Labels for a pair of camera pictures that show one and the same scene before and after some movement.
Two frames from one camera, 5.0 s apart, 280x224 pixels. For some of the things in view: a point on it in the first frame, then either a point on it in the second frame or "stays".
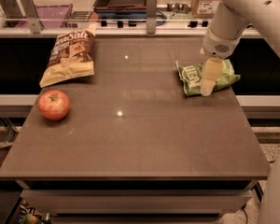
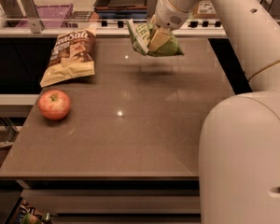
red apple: (53, 105) stays
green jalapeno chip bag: (191, 74) to (140, 33)
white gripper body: (218, 46) to (168, 15)
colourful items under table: (27, 215) stays
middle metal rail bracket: (151, 7) stays
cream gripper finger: (214, 69) to (160, 36)
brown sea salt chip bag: (72, 56) stays
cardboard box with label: (204, 0) stays
